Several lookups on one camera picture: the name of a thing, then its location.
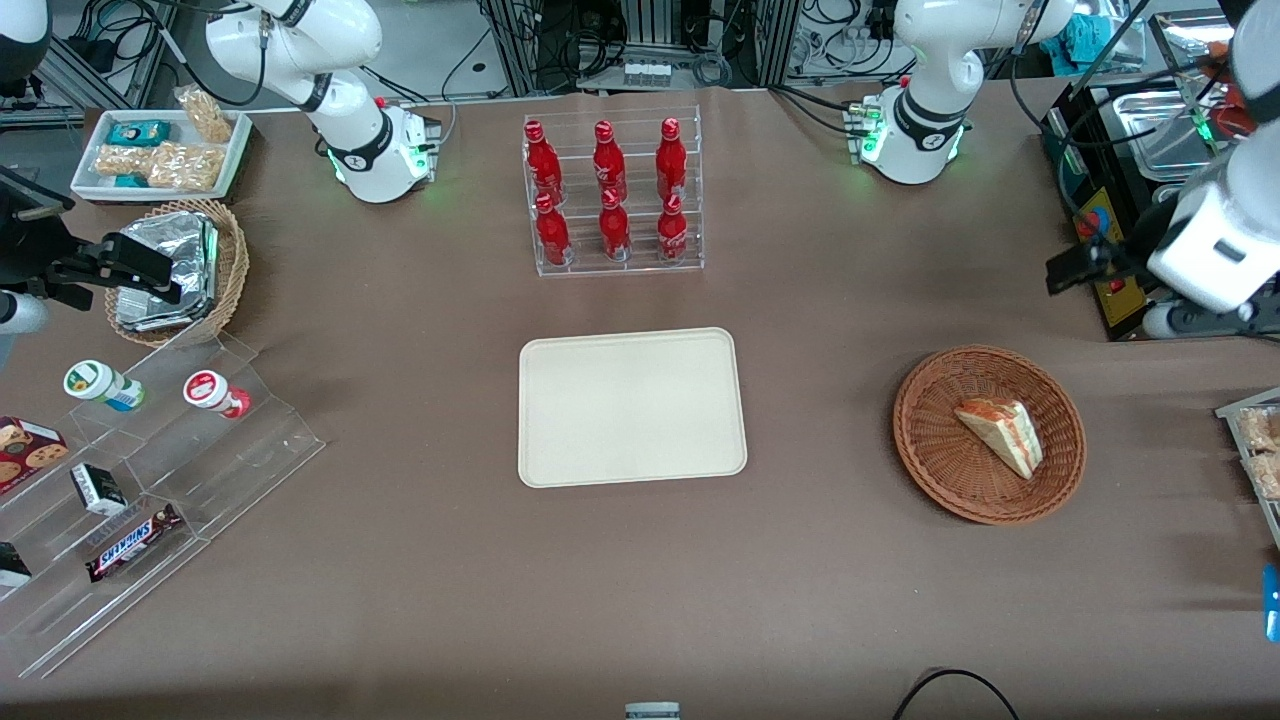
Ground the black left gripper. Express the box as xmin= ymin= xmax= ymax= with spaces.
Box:
xmin=1046 ymin=235 xmax=1157 ymax=296

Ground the triangular sandwich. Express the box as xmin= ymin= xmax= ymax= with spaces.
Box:
xmin=953 ymin=398 xmax=1044 ymax=481

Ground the light tan wicker basket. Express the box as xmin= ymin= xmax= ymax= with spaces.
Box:
xmin=104 ymin=199 xmax=250 ymax=348

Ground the white rectangular snack tray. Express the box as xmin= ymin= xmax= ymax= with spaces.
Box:
xmin=70 ymin=108 xmax=253 ymax=203

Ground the clear tray of snacks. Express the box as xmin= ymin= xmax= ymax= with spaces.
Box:
xmin=1215 ymin=387 xmax=1280 ymax=551

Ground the brown round wicker basket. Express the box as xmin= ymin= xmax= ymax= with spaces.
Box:
xmin=893 ymin=345 xmax=1087 ymax=526

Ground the beige plastic tray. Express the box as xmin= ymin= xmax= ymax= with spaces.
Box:
xmin=517 ymin=327 xmax=749 ymax=489

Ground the silver foil wrapped pack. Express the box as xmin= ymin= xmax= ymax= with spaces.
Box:
xmin=115 ymin=290 xmax=215 ymax=333
xmin=118 ymin=212 xmax=219 ymax=301

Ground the black food warmer cabinet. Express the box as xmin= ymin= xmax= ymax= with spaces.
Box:
xmin=1040 ymin=80 xmax=1280 ymax=343

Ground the clear bag of peanuts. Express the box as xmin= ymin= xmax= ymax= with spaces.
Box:
xmin=175 ymin=86 xmax=234 ymax=145
xmin=148 ymin=142 xmax=227 ymax=193
xmin=95 ymin=145 xmax=156 ymax=179

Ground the green lid white cup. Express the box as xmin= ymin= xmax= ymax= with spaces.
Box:
xmin=63 ymin=360 xmax=146 ymax=413

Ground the red lid white cup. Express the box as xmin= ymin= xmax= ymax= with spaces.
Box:
xmin=183 ymin=370 xmax=252 ymax=420

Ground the steel food pan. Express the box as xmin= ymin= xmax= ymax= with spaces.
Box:
xmin=1113 ymin=90 xmax=1217 ymax=183

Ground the clear acrylic stepped shelf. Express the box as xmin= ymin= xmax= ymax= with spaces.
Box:
xmin=0 ymin=330 xmax=327 ymax=680

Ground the red cookie box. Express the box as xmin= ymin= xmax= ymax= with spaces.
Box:
xmin=0 ymin=416 xmax=70 ymax=496

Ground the small black white box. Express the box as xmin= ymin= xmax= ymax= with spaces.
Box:
xmin=70 ymin=463 xmax=129 ymax=517

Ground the teal cloth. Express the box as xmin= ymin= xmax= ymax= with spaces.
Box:
xmin=1040 ymin=12 xmax=1113 ymax=77

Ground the snickers chocolate bar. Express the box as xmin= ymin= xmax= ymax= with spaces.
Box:
xmin=85 ymin=503 xmax=185 ymax=584

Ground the red cola bottle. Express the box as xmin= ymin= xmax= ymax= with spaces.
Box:
xmin=535 ymin=193 xmax=572 ymax=267
xmin=655 ymin=118 xmax=689 ymax=201
xmin=657 ymin=194 xmax=689 ymax=263
xmin=525 ymin=120 xmax=564 ymax=207
xmin=593 ymin=120 xmax=629 ymax=201
xmin=598 ymin=188 xmax=632 ymax=263

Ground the clear acrylic bottle rack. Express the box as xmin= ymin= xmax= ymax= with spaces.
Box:
xmin=522 ymin=105 xmax=706 ymax=278

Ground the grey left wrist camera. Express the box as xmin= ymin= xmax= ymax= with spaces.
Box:
xmin=1142 ymin=298 xmax=1257 ymax=341

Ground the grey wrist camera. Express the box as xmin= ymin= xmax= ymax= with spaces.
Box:
xmin=1142 ymin=298 xmax=1257 ymax=341
xmin=0 ymin=291 xmax=49 ymax=337

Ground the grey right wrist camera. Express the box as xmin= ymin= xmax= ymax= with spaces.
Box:
xmin=0 ymin=291 xmax=49 ymax=337

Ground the black cable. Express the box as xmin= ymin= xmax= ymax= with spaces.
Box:
xmin=892 ymin=668 xmax=1021 ymax=720

